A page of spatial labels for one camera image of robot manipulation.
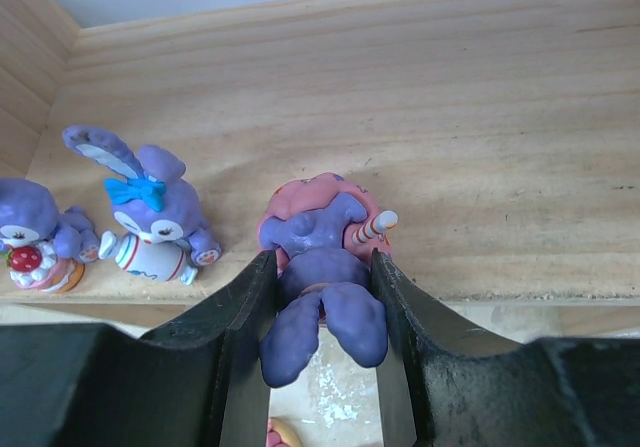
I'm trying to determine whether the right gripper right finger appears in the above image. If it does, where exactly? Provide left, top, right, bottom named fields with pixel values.
left=371, top=252, right=639, bottom=446

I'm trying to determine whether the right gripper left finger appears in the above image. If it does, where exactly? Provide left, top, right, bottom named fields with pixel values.
left=1, top=251, right=277, bottom=446

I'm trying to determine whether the purple bunny with bottle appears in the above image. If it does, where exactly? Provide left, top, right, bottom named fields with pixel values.
left=62, top=125, right=222, bottom=285

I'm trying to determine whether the purple bunny pink donut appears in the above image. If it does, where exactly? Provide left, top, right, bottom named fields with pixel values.
left=257, top=172, right=399, bottom=388

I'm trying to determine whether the purple bunny strawberry cake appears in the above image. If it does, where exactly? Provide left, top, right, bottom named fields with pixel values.
left=1, top=178, right=100, bottom=293

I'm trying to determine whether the wooden two-tier shelf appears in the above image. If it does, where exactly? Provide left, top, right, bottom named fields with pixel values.
left=1, top=0, right=639, bottom=334

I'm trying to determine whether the pink bear with cake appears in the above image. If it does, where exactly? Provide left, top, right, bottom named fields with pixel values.
left=265, top=417, right=303, bottom=447

